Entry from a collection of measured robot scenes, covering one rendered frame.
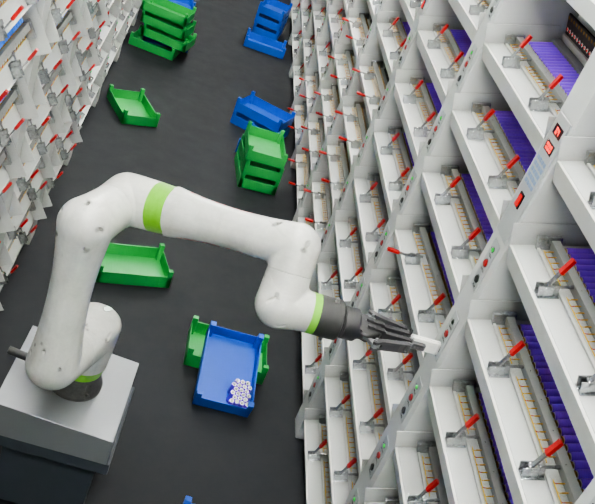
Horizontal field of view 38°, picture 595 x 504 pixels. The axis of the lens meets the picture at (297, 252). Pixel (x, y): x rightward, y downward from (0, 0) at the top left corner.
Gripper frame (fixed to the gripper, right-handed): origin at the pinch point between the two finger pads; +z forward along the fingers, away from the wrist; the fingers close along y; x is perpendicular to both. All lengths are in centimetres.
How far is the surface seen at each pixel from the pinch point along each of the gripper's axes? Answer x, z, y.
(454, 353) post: 3.0, 5.3, 4.6
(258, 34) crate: -91, -22, -468
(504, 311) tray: 17.5, 10.0, 5.7
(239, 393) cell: -89, -19, -71
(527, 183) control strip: 44.2, 3.2, -0.4
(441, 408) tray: -6.9, 5.4, 12.1
